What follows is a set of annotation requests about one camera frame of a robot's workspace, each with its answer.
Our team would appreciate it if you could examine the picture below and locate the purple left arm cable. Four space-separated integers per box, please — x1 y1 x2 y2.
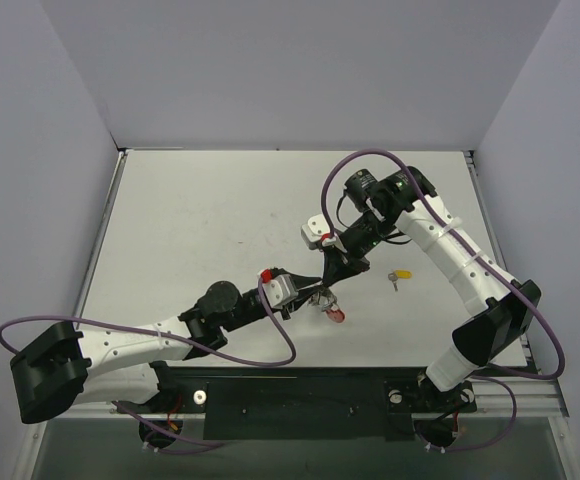
0 277 297 455

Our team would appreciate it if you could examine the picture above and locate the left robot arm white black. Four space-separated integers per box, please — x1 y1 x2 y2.
10 268 323 424

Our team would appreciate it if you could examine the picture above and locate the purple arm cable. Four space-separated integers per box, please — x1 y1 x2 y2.
0 277 297 455
319 148 567 455

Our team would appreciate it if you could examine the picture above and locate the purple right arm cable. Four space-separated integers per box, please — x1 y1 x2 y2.
319 148 567 455

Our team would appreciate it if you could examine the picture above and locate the keyring bunch with coloured tags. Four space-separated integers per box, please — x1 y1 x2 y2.
308 286 346 324

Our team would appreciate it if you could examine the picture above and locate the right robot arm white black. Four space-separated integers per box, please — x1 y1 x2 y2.
306 167 541 409

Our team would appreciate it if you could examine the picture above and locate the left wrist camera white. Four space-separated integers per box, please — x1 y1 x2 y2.
260 269 299 310

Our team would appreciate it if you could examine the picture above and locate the key with yellow tag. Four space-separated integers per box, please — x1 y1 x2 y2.
388 270 412 292

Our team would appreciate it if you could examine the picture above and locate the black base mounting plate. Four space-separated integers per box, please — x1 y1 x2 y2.
109 367 479 446

